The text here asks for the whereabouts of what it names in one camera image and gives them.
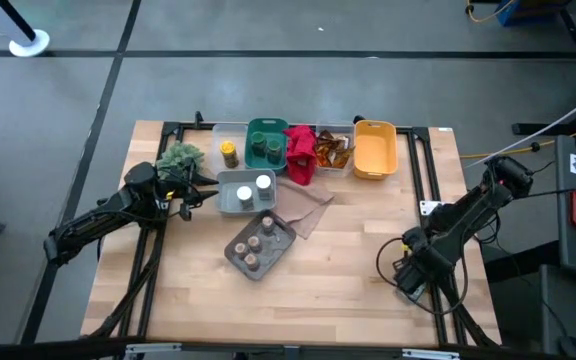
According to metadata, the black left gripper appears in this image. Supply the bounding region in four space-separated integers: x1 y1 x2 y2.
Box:
155 167 220 222

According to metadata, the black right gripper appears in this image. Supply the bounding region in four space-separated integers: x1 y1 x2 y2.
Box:
392 227 452 296

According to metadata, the white-lid spice jar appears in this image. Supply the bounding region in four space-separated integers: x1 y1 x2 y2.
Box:
254 173 273 201
235 185 255 212

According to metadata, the yellow-lid spice jar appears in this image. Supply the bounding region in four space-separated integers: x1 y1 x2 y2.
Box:
219 140 241 170

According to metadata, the green-lid spice jar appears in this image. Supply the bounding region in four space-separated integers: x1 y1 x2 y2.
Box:
251 132 269 159
266 138 285 165

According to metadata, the dark grey plastic bin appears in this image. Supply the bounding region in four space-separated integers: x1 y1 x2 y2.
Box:
223 208 298 281

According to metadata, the light grey plastic bin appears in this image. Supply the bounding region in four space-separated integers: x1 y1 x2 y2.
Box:
216 168 278 216

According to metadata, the green artificial plant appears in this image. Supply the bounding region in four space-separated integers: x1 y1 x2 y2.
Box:
156 141 206 174

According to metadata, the teal plastic bin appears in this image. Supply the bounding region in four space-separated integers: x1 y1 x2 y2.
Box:
244 117 291 175

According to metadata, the clear plastic bin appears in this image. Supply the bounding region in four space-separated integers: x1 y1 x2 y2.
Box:
315 119 357 179
211 123 250 176

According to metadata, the red cloth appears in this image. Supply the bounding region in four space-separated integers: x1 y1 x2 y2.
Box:
282 124 319 187

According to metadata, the orange plastic bin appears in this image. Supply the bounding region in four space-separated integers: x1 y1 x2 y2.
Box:
352 119 399 181

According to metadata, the dark grey cabinet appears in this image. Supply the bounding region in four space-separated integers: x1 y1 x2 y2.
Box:
540 264 576 360

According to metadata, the black computer mouse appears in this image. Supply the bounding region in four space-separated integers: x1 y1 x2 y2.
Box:
557 334 576 360

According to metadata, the black pole white base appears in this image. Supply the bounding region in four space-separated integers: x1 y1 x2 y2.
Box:
0 0 52 58

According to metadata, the black crossbar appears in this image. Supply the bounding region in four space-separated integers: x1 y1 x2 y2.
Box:
0 337 576 360

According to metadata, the blue box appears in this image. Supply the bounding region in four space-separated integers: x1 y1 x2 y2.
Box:
495 0 572 27

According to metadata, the black metal table frame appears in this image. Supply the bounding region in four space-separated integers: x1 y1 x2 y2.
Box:
87 119 502 349

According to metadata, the silver bracket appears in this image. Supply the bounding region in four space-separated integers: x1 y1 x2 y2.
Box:
401 348 462 360
124 342 183 359

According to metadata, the yellow cable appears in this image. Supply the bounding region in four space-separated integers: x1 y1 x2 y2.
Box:
460 119 576 160
464 0 519 25

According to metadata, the white cable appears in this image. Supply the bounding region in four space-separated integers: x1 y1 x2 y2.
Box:
465 83 576 169

